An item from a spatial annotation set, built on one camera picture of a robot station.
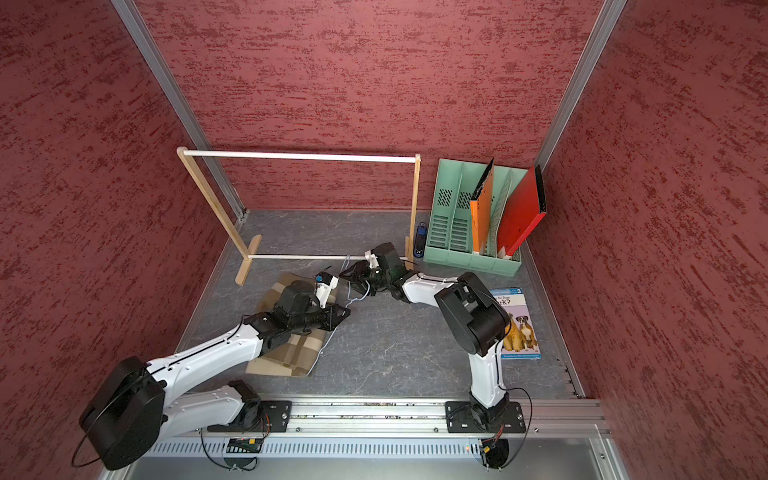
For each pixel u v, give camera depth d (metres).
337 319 0.73
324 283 0.75
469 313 0.53
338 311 0.74
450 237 1.13
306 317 0.69
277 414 0.75
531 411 0.71
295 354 0.83
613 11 0.71
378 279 0.81
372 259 0.89
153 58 0.78
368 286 0.77
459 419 0.73
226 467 0.68
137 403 0.40
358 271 0.82
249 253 1.05
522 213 0.98
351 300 0.81
